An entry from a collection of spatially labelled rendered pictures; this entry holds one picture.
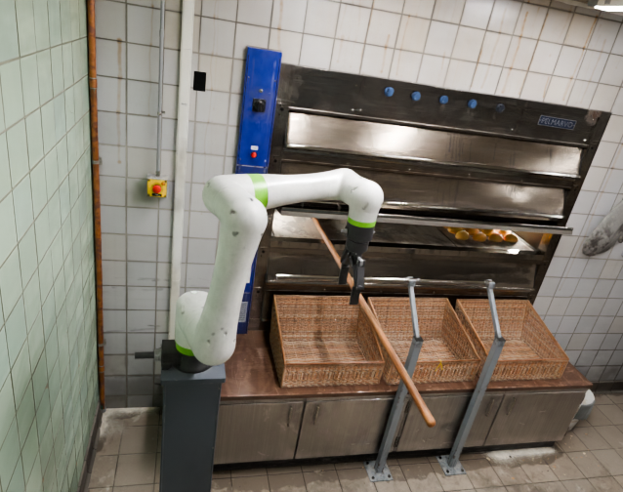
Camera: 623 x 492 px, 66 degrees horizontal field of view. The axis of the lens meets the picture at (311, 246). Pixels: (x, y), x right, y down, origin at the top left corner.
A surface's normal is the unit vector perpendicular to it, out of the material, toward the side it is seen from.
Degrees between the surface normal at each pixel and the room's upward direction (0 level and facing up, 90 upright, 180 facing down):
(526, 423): 89
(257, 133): 90
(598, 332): 90
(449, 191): 70
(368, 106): 90
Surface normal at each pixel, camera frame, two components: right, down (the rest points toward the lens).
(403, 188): 0.25, 0.11
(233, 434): 0.22, 0.44
